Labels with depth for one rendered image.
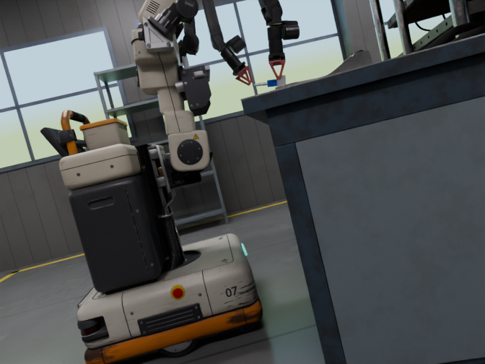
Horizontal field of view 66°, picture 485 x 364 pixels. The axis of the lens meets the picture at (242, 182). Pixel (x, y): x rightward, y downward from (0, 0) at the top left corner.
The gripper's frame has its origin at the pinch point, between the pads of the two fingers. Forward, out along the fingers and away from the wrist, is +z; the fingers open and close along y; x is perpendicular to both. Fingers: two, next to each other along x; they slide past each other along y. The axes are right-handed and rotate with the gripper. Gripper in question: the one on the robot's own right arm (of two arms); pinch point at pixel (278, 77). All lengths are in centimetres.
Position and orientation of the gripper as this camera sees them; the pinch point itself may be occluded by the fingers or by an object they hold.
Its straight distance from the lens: 160.0
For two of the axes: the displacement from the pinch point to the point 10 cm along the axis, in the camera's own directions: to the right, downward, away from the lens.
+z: 1.2, 9.7, 2.3
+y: 1.0, -2.4, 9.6
